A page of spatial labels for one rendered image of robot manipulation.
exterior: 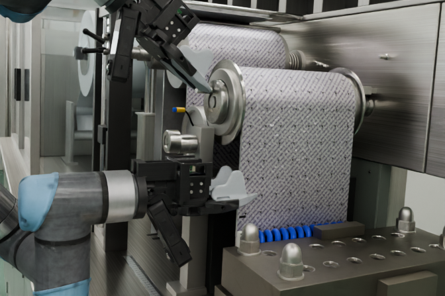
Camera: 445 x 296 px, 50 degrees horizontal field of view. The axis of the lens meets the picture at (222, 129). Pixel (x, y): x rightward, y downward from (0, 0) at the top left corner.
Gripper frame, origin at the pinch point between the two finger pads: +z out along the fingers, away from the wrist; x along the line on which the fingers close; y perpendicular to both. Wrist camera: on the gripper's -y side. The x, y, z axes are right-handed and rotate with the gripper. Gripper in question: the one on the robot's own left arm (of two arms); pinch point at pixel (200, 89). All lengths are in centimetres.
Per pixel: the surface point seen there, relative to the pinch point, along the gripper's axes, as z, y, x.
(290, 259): 16.3, -14.2, -24.0
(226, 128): 6.6, -2.6, -3.8
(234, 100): 3.6, 1.1, -6.2
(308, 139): 18.9, 5.6, -6.9
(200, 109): 5.9, -0.4, 8.9
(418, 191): 257, 114, 179
